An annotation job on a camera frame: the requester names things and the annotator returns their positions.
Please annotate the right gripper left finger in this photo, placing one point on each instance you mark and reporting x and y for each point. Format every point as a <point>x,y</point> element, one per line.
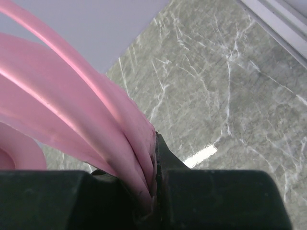
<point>64,200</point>

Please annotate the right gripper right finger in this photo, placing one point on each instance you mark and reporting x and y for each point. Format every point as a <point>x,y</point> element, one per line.
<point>191,199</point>

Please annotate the pink headphones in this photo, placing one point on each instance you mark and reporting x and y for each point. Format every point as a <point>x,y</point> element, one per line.
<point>49,92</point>

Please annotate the aluminium right side rail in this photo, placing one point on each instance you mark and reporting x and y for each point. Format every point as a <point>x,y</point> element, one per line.
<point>286,24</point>

